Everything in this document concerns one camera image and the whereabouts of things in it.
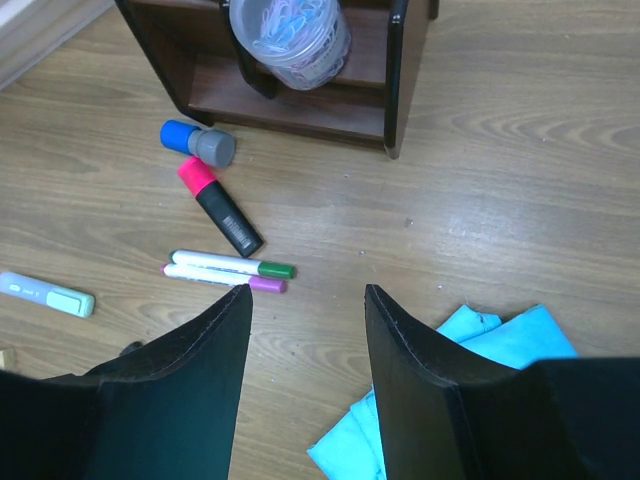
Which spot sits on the clear paperclip jar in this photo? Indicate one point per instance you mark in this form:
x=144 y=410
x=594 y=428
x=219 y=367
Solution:
x=303 y=43

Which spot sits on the pink cap white marker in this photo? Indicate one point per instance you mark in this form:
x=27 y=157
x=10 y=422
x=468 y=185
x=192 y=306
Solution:
x=213 y=276

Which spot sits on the pink black highlighter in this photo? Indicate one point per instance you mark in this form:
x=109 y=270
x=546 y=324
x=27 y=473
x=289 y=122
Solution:
x=220 y=207

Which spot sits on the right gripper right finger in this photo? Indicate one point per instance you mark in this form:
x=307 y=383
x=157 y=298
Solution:
x=448 y=413

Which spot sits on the green cap white marker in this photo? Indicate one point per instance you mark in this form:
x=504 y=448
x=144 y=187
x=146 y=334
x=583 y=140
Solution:
x=233 y=264

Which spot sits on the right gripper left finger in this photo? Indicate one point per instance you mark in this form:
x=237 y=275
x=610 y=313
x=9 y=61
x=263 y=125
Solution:
x=166 y=410

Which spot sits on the brown wooden desk organizer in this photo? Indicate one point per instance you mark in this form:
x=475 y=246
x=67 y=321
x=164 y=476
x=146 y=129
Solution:
x=343 y=71

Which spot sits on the mint green highlighter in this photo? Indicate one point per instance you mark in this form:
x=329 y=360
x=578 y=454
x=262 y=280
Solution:
x=53 y=296

